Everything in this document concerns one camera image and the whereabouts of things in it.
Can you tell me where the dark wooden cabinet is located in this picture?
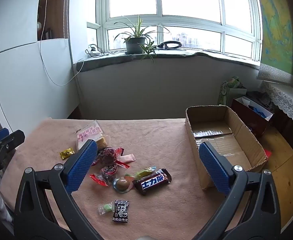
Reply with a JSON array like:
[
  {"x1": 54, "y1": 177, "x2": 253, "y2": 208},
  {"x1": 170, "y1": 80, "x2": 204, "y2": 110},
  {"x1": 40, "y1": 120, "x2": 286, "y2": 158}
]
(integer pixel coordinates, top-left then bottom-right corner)
[{"x1": 269, "y1": 105, "x2": 293, "y2": 153}]

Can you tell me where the wooden wall shelf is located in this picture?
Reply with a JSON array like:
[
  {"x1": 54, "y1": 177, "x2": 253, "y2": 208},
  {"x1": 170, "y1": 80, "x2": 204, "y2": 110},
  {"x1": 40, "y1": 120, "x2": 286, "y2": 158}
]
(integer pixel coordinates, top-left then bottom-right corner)
[{"x1": 38, "y1": 0, "x2": 70, "y2": 41}]

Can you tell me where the cardboard box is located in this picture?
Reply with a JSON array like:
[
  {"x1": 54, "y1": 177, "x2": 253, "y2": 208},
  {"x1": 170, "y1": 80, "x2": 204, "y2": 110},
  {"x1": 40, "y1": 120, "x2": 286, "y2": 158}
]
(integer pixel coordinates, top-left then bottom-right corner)
[{"x1": 185, "y1": 105, "x2": 268, "y2": 190}]

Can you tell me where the dark red box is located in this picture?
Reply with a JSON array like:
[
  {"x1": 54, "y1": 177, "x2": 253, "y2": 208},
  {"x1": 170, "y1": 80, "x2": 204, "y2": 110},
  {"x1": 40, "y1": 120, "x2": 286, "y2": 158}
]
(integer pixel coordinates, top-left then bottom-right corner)
[{"x1": 230, "y1": 96, "x2": 274, "y2": 137}]

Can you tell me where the potted spider plant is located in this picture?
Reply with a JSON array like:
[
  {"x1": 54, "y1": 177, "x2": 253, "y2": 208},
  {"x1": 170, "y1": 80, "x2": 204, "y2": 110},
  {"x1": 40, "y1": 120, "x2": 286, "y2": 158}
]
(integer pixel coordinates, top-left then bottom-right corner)
[{"x1": 113, "y1": 15, "x2": 172, "y2": 64}]

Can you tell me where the round brown sweet packet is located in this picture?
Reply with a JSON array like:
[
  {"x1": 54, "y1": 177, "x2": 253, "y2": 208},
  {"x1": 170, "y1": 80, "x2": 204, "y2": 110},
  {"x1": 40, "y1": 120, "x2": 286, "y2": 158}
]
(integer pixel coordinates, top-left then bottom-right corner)
[{"x1": 112, "y1": 174, "x2": 134, "y2": 193}]

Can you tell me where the red plum snack packet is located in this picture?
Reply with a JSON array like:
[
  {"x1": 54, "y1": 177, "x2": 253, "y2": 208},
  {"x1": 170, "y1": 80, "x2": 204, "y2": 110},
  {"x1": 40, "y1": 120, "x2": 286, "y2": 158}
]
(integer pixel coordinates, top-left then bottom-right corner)
[
  {"x1": 94, "y1": 147, "x2": 130, "y2": 169},
  {"x1": 89, "y1": 164, "x2": 120, "y2": 187}
]

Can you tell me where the blue plastic bag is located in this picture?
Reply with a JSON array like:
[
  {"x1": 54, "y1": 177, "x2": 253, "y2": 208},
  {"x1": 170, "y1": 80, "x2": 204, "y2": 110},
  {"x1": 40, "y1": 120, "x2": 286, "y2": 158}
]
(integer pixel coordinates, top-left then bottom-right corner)
[{"x1": 249, "y1": 106, "x2": 269, "y2": 118}]

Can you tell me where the grey windowsill cover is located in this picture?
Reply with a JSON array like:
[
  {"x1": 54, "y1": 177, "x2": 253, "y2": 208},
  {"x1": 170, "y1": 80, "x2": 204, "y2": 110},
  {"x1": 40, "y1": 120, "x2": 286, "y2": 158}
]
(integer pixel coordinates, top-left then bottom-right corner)
[{"x1": 76, "y1": 49, "x2": 262, "y2": 73}]

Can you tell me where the green paper bag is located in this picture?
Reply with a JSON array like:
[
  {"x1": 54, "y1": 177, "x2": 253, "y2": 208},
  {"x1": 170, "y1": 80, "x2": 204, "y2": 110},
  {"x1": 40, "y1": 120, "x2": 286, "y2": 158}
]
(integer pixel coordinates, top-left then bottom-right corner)
[{"x1": 218, "y1": 76, "x2": 247, "y2": 105}]

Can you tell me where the white cable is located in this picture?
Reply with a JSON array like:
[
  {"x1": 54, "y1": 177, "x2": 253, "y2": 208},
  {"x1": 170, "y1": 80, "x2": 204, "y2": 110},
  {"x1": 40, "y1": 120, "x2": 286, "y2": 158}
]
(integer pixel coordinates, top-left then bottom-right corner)
[{"x1": 40, "y1": 0, "x2": 83, "y2": 87}]

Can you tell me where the small clear-wrapped green candy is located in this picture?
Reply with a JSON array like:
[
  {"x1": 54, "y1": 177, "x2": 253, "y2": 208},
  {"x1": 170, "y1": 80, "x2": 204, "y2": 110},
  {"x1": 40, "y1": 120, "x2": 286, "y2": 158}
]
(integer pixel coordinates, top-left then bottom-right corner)
[{"x1": 98, "y1": 201, "x2": 115, "y2": 215}]

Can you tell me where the pink blanket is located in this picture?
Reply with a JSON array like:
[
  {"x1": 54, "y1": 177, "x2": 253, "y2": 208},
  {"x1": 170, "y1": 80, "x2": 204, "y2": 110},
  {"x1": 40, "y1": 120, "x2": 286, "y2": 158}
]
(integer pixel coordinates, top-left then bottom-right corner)
[{"x1": 0, "y1": 117, "x2": 252, "y2": 240}]

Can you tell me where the white framed window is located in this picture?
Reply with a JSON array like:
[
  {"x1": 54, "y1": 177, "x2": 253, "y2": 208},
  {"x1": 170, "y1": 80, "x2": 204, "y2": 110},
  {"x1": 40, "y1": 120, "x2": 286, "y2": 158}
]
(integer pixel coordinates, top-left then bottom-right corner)
[{"x1": 95, "y1": 0, "x2": 262, "y2": 62}]

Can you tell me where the bread slice packet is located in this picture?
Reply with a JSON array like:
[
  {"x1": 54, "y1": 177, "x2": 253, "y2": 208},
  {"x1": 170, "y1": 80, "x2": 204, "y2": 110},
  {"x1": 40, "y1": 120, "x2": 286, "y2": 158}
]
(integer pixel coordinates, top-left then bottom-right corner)
[{"x1": 76, "y1": 120, "x2": 111, "y2": 150}]

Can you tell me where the dark cloth pile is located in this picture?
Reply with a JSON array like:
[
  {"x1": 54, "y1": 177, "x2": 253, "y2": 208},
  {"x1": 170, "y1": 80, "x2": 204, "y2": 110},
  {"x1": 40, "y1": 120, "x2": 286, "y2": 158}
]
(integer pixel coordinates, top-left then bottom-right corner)
[{"x1": 247, "y1": 91, "x2": 274, "y2": 108}]

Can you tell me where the green candy packet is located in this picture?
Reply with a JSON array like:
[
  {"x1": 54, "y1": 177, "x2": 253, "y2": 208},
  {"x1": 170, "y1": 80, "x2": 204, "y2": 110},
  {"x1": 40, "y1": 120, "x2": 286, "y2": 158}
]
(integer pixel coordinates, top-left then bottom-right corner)
[{"x1": 135, "y1": 166, "x2": 157, "y2": 179}]

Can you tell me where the yellow candy packet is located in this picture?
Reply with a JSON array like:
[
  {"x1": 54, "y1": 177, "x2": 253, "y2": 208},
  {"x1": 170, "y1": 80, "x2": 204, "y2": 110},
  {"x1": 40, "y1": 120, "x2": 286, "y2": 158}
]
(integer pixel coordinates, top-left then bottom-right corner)
[{"x1": 59, "y1": 148, "x2": 76, "y2": 160}]

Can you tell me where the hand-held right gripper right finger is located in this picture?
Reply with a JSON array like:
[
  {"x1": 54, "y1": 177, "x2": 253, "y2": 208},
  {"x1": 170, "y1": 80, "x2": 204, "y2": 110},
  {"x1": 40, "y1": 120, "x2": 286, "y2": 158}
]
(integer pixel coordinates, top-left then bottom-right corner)
[{"x1": 194, "y1": 141, "x2": 281, "y2": 240}]

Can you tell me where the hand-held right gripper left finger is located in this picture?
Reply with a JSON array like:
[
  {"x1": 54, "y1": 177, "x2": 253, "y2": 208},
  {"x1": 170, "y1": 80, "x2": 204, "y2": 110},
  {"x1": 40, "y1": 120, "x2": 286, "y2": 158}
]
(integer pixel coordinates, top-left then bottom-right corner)
[{"x1": 14, "y1": 139, "x2": 98, "y2": 240}]

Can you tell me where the landscape wall painting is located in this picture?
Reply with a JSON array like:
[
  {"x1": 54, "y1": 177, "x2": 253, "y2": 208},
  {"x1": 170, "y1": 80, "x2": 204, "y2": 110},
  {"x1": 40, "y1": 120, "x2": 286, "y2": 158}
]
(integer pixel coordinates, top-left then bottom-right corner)
[{"x1": 258, "y1": 0, "x2": 293, "y2": 84}]

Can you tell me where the brown chocolate bar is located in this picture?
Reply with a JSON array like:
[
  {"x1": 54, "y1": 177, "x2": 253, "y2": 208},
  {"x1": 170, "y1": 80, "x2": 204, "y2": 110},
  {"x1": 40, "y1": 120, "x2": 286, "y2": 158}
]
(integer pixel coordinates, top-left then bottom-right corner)
[{"x1": 132, "y1": 168, "x2": 172, "y2": 196}]

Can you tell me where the black candy packet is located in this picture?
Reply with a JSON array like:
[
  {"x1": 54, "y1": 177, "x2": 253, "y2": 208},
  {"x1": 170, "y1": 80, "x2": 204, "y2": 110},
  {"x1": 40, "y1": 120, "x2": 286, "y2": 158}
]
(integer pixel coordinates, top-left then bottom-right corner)
[{"x1": 112, "y1": 199, "x2": 129, "y2": 223}]

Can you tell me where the pink candy packet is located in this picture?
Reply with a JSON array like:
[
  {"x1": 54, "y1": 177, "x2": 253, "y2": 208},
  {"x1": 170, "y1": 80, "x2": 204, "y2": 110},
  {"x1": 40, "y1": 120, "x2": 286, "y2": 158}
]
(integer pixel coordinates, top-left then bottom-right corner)
[{"x1": 118, "y1": 154, "x2": 136, "y2": 164}]

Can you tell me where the white power strip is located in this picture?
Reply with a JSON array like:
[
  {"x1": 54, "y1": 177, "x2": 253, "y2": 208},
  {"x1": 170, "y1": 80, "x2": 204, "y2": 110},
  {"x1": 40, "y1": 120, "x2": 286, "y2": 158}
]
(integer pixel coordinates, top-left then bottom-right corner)
[{"x1": 86, "y1": 44, "x2": 104, "y2": 57}]

